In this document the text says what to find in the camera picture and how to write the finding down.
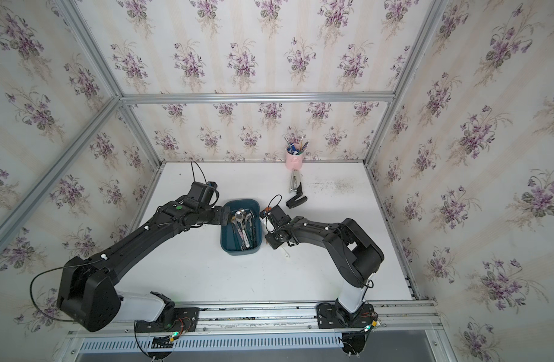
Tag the black stapler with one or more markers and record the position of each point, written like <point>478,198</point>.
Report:
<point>298,199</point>

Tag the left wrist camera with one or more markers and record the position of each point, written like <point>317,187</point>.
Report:
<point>201,195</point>

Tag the pink pen holder cup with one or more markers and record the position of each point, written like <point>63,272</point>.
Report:
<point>293,162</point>

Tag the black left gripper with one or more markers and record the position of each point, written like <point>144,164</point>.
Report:
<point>219,219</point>

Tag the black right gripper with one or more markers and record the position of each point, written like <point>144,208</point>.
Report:
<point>274,244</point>

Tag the small silver spoon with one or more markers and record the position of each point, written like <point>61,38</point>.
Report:
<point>240,217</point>

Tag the large silver spoon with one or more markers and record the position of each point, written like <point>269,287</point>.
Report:
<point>250,217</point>

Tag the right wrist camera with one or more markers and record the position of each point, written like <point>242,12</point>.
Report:
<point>275,218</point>

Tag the teal plastic storage box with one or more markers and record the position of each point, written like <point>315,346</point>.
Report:
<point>227,240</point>

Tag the pens in cup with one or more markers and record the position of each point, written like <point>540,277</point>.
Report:
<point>296,148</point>

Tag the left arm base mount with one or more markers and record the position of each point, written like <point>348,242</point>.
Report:
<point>174,320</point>

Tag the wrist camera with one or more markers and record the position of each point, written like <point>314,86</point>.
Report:
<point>201,195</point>
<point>275,218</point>

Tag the white slotted cable duct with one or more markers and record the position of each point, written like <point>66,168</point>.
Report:
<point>244,342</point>

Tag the silver spoon teal handle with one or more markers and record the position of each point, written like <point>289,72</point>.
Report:
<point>238,234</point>

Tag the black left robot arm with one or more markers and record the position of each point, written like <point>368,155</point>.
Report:
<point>87,292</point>

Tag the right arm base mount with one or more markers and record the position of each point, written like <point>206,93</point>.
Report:
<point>334,316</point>

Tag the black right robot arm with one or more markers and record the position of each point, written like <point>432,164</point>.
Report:
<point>354,253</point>

